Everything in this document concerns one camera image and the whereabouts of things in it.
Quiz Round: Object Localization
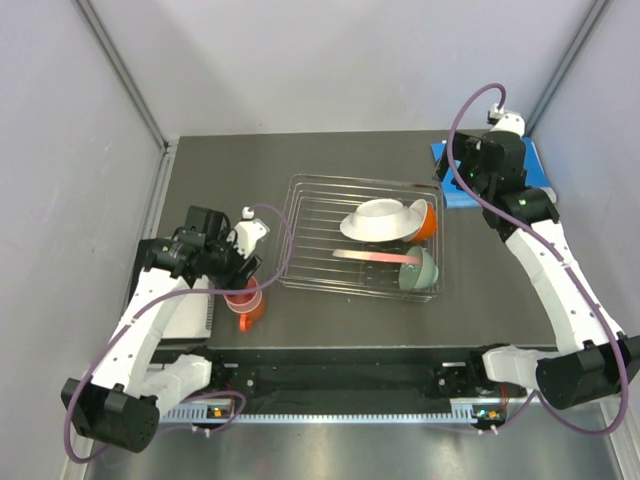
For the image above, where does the white and orange bowl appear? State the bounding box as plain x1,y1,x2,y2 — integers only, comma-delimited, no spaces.
407,199,438,243

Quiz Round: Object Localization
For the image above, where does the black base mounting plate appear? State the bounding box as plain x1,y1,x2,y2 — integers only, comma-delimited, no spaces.
190,346,525,415

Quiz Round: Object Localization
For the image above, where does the blue book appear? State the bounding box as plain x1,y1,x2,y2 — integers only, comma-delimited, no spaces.
430,139,558,210

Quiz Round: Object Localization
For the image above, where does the white paper plate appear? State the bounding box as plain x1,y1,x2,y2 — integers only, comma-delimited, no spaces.
340,198,421,242

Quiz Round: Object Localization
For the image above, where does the pink plastic cup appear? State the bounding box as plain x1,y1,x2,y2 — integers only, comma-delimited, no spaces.
224,277,262,314

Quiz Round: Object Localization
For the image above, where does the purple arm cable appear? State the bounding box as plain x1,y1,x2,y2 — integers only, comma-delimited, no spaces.
63,202,295,464
447,82,631,437

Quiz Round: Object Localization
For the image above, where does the cream and pink plate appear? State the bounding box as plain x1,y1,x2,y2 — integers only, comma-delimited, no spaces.
332,249,422,265

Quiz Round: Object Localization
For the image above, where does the grey slotted cable duct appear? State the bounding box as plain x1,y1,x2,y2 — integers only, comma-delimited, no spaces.
160,404,487,425

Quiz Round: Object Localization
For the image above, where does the white paper booklet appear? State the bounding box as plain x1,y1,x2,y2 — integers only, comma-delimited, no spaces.
162,294,215,340

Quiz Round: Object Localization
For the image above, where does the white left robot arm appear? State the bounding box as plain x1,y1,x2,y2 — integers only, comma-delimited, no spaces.
61,206,270,464

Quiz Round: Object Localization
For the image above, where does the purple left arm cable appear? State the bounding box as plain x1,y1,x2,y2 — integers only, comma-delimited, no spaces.
63,202,295,464

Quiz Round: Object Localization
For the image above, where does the orange mug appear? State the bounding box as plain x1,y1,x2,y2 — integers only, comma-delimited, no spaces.
233,295,266,333

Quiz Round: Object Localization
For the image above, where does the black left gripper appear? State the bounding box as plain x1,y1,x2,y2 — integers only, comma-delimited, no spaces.
205,227,261,297

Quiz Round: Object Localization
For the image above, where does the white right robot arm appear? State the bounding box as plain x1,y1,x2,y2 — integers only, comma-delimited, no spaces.
435,112,639,410

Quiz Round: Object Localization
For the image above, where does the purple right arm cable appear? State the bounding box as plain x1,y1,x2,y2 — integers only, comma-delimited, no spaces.
447,82,631,437

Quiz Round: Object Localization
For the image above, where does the metal wire dish rack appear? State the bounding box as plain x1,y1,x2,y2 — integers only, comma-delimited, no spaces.
278,174,444,302

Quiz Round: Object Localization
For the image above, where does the mint green bowl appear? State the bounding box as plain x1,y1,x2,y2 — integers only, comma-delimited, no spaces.
398,245,439,291

